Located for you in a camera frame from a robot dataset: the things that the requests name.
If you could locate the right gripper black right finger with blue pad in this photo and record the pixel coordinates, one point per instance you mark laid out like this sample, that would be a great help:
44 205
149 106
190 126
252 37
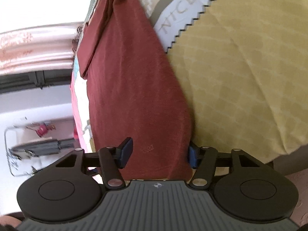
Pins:
205 159

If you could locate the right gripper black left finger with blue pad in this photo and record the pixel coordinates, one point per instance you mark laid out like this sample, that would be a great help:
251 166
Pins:
72 172

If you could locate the maroon red sweater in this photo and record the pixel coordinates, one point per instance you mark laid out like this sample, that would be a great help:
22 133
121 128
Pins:
133 92

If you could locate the pink red cloth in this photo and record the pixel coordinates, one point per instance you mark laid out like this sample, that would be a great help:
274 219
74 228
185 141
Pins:
78 125

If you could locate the patterned yellow beige bedsheet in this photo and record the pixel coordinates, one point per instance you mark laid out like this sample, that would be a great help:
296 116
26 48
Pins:
242 67

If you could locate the pink lace curtain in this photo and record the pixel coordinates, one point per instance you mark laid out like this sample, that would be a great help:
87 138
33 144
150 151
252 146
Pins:
49 47

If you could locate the wall mirror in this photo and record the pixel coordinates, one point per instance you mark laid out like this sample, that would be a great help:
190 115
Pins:
32 147

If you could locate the dark window frame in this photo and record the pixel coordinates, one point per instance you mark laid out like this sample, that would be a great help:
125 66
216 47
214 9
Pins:
36 79

